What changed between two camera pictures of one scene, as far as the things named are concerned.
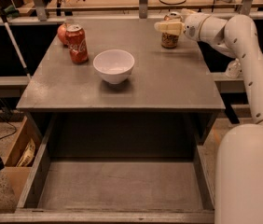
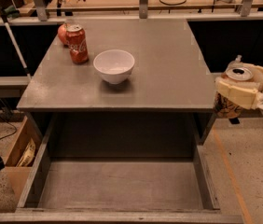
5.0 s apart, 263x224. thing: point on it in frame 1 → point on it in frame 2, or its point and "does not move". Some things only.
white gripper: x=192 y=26 → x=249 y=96
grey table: x=171 y=97 does not move
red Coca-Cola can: x=76 y=43 does not move
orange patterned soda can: x=171 y=41 → x=225 y=106
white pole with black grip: x=8 y=30 does not move
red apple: x=62 y=34 does not move
